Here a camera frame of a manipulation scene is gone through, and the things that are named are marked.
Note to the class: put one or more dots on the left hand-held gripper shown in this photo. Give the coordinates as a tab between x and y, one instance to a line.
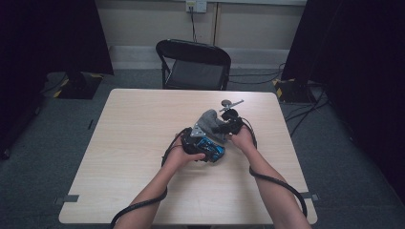
190	144

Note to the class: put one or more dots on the black and blue toy car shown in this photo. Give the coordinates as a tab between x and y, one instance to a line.
210	149

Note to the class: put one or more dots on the black stand base yellow tape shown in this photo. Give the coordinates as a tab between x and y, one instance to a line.
293	92
79	89

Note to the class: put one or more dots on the black folding chair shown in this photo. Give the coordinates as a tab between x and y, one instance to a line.
194	74

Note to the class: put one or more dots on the person's right hand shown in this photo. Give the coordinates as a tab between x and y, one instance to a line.
243	140

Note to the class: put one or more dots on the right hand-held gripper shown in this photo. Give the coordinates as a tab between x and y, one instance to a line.
232	124

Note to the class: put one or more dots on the grey fluffy cloth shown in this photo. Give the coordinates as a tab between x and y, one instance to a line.
208	122

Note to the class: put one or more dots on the grey tape strip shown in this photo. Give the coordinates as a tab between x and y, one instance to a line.
313	197
68	199

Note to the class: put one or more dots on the black curtain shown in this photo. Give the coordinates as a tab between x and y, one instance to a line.
366	63
47	31

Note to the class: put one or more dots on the white wall outlet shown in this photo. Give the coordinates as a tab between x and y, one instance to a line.
200	5

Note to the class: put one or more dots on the beige wall conduit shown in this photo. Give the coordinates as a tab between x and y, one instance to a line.
216	22

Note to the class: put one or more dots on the person's left hand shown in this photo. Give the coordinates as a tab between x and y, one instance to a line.
181	157

